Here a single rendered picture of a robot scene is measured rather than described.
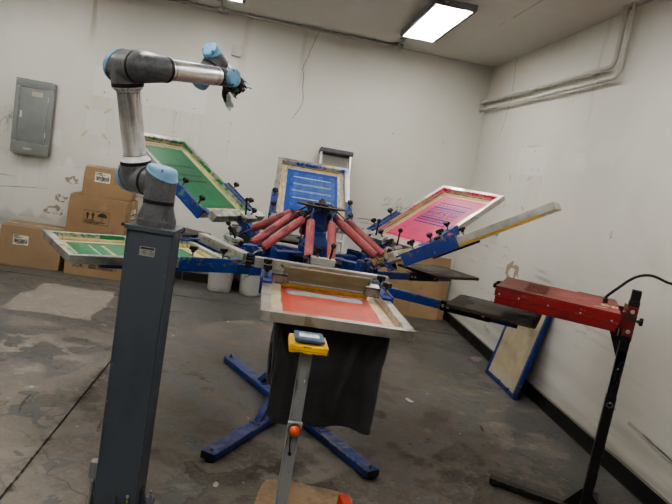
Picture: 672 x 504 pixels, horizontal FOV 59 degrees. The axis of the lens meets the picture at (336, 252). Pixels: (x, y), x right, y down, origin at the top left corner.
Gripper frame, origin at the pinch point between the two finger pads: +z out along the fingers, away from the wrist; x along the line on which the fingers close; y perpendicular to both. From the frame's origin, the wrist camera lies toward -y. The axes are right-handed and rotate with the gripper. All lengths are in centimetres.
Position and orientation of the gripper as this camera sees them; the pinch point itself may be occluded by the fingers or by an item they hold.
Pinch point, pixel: (239, 99)
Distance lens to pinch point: 292.2
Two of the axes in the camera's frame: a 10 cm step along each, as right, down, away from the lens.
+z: 2.6, 4.1, 8.7
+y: 7.0, 5.4, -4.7
